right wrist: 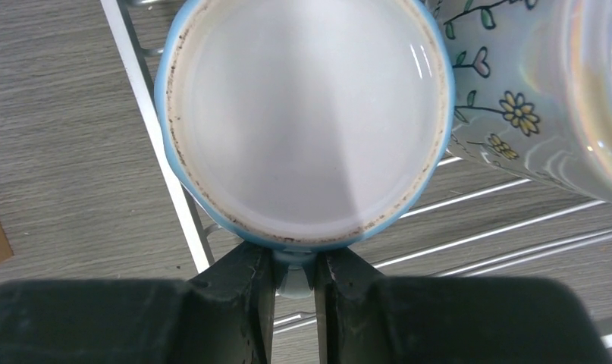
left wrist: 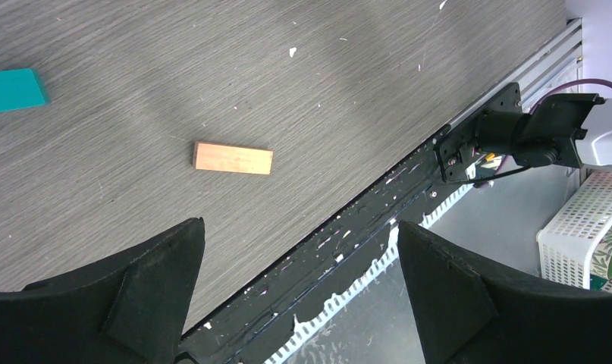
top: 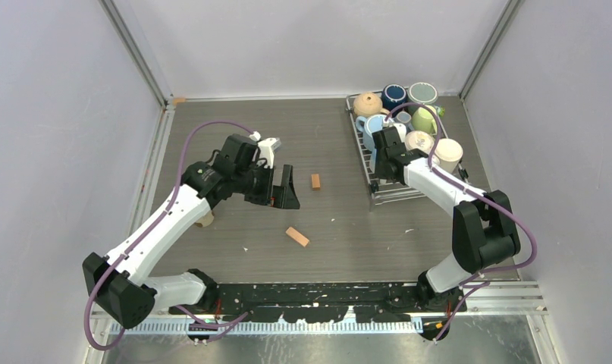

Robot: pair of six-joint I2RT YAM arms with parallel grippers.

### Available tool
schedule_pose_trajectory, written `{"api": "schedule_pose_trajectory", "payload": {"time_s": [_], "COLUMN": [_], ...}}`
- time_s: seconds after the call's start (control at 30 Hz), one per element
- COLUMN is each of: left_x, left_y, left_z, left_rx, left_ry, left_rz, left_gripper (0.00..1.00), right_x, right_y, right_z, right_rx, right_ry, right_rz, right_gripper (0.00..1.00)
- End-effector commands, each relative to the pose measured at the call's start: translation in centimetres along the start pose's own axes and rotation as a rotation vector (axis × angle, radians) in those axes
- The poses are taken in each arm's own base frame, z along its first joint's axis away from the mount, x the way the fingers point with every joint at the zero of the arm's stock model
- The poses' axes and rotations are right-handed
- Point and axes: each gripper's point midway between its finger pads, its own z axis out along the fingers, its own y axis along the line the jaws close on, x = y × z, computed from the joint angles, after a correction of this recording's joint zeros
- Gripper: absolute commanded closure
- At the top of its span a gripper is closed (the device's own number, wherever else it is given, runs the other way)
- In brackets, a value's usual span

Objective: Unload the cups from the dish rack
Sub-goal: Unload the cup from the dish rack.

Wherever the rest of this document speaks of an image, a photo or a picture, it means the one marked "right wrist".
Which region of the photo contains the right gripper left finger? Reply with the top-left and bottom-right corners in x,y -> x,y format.
0,243 -> 275,363

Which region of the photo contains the wire dish rack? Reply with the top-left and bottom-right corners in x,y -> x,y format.
99,0 -> 612,353

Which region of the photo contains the blue white gradient mug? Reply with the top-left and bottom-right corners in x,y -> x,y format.
154,1 -> 455,298

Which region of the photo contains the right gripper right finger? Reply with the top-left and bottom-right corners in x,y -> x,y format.
315,248 -> 612,363

